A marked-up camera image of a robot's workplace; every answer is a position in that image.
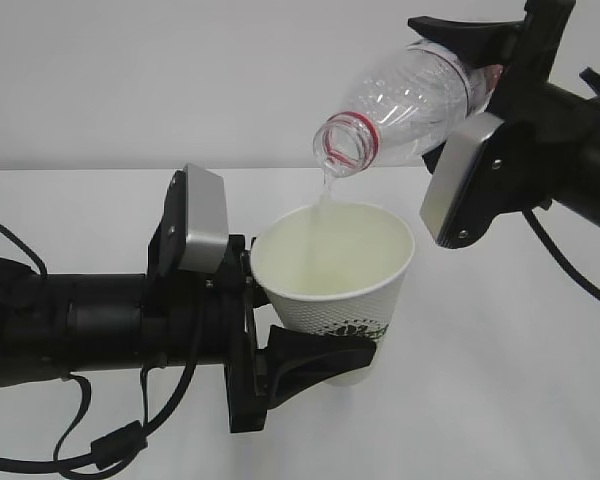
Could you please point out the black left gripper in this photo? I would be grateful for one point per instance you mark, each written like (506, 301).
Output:
(208, 318)

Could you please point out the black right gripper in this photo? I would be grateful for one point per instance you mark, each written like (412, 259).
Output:
(529, 46)

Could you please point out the clear plastic water bottle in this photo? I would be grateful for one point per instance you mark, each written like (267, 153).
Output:
(401, 108)

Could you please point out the white paper cup green logo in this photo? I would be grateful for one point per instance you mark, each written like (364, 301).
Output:
(334, 270)

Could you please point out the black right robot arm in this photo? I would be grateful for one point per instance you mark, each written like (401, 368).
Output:
(568, 133)

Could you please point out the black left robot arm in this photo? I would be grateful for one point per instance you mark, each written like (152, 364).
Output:
(68, 323)

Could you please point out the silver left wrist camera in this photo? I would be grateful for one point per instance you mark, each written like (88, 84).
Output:
(190, 240)

